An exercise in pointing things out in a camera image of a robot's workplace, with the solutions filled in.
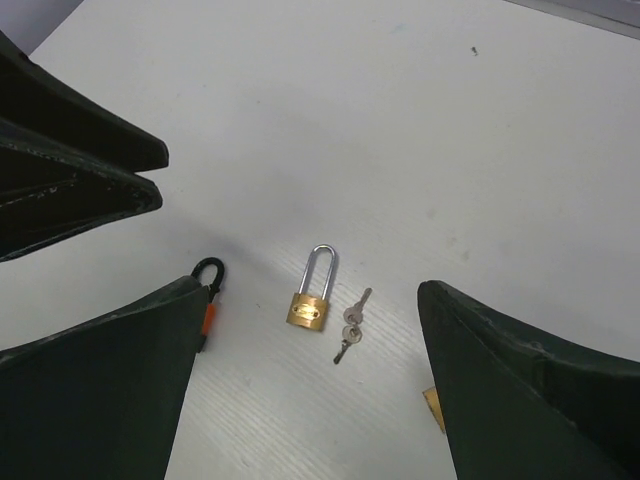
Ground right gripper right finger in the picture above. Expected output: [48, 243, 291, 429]
[417, 280, 639, 479]

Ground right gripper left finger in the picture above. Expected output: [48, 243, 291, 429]
[1, 276, 208, 479]

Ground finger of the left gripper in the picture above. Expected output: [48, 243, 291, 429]
[1, 136, 162, 260]
[1, 35, 169, 172]

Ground brass padlock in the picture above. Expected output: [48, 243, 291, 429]
[286, 244, 338, 332]
[423, 387, 446, 434]

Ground orange black padlock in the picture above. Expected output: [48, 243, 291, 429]
[191, 257, 226, 353]

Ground padlock keys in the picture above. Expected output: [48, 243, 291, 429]
[333, 287, 373, 365]

